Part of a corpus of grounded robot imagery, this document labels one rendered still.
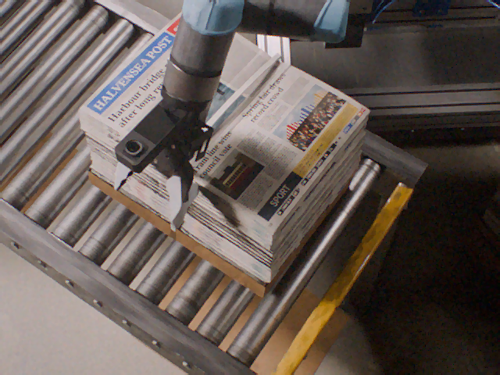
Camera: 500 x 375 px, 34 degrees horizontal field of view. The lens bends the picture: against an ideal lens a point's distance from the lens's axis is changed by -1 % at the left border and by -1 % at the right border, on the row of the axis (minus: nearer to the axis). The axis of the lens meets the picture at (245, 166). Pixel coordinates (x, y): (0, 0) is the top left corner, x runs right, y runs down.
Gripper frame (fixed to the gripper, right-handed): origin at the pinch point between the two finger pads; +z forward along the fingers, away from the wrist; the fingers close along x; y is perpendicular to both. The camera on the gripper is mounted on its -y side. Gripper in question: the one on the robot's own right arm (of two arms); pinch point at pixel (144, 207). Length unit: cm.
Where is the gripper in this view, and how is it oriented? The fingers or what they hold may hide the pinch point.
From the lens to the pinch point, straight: 124.8
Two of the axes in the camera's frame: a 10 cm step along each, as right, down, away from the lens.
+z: -3.0, 8.0, 5.2
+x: -8.2, -5.0, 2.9
